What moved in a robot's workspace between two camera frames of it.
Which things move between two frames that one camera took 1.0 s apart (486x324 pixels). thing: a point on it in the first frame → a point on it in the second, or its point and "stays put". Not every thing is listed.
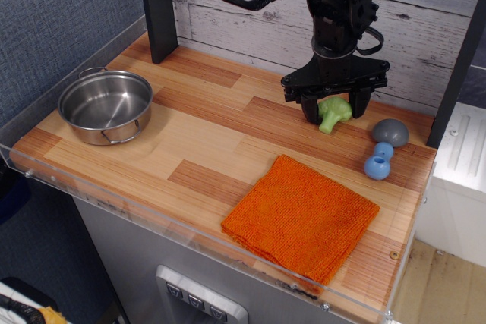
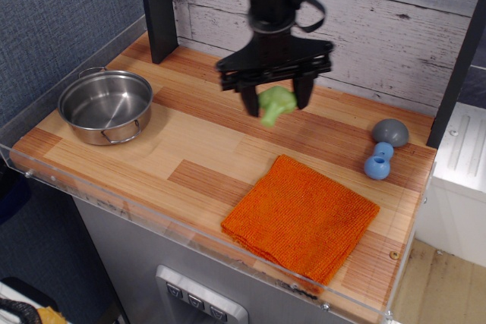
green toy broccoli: [333, 110] → [276, 101]
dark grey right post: [451, 95] stays put
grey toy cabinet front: [132, 253] stays put
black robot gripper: [337, 69] → [274, 56]
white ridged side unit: [453, 215] stays put
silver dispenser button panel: [181, 300] stays put
